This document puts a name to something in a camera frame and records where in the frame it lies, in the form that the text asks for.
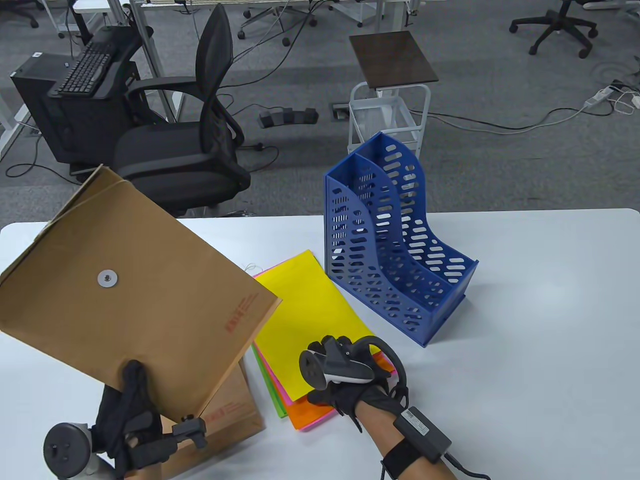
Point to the person's right hand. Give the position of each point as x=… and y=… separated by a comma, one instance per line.
x=360, y=395

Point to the person's left hand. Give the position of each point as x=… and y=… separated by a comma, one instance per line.
x=125, y=420

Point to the black and white controller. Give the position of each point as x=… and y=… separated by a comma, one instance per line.
x=67, y=450
x=332, y=367

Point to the orange cardstock sheet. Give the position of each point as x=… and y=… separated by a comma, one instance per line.
x=312, y=415

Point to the pink cardstock sheet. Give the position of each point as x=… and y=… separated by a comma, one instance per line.
x=277, y=385

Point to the green cardstock sheet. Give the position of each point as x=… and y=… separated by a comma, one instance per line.
x=272, y=395

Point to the yellow cardstock sheet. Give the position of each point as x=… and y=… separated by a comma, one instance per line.
x=310, y=320

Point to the brown document pouch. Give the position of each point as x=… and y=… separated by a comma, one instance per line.
x=130, y=290
x=235, y=415

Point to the person's left forearm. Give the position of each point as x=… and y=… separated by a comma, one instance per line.
x=150, y=472

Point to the person's right forearm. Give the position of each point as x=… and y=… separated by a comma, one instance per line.
x=380, y=430

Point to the blue perforated file holder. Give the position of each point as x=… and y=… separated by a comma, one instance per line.
x=450, y=305

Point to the black mesh office chair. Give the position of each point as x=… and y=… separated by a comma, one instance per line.
x=200, y=165

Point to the white metal cart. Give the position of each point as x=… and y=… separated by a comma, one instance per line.
x=372, y=112

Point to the floor socket box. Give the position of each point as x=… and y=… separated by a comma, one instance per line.
x=339, y=112

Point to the black computer tower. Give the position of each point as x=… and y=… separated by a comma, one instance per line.
x=65, y=125

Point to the brown wooden board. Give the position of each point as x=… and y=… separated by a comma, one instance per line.
x=392, y=57

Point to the black keyboard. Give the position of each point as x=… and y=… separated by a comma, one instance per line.
x=85, y=70

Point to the grey chair base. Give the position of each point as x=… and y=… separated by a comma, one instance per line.
x=286, y=41

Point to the white power strip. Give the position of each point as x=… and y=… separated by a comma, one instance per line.
x=597, y=97

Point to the black swivel chair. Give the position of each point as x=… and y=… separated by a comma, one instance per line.
x=33, y=22
x=560, y=25

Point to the white desk frame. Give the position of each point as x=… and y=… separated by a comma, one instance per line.
x=156, y=65
x=395, y=12

